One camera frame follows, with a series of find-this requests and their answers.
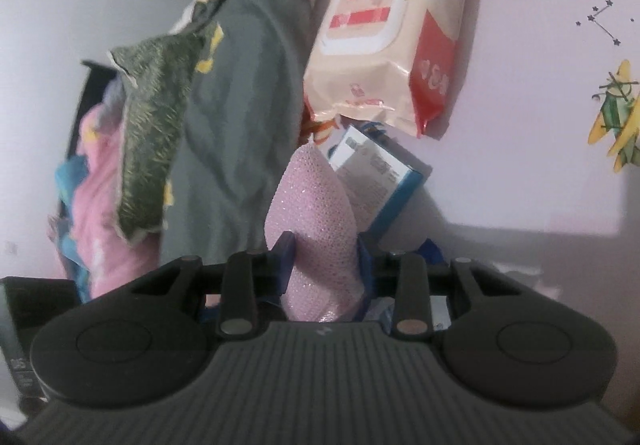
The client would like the blue and white carton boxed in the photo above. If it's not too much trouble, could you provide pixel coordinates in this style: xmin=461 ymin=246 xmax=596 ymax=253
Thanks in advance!
xmin=327 ymin=122 xmax=435 ymax=246

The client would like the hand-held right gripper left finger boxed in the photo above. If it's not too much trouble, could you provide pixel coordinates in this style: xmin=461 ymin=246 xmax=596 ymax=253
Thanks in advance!
xmin=127 ymin=231 xmax=301 ymax=340

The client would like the green floral pillow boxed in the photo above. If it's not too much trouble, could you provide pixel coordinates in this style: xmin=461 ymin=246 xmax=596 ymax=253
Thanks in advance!
xmin=109 ymin=22 xmax=223 ymax=243

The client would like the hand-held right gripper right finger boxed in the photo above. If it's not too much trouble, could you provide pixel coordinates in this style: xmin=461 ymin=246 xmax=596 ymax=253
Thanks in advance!
xmin=356 ymin=235 xmax=508 ymax=340

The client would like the pink glitter sponge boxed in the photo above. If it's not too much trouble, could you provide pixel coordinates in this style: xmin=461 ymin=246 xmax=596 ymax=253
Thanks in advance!
xmin=263 ymin=137 xmax=368 ymax=323

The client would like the pink printed bed sheet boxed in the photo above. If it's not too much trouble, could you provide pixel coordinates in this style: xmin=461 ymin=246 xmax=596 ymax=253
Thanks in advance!
xmin=300 ymin=0 xmax=640 ymax=286

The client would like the pink wet wipes pack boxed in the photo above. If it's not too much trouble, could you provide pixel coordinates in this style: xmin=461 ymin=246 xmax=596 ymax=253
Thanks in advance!
xmin=303 ymin=0 xmax=476 ymax=140

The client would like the grey quilt with yellow print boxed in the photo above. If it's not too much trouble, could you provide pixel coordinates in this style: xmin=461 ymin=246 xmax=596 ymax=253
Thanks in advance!
xmin=160 ymin=0 xmax=321 ymax=276

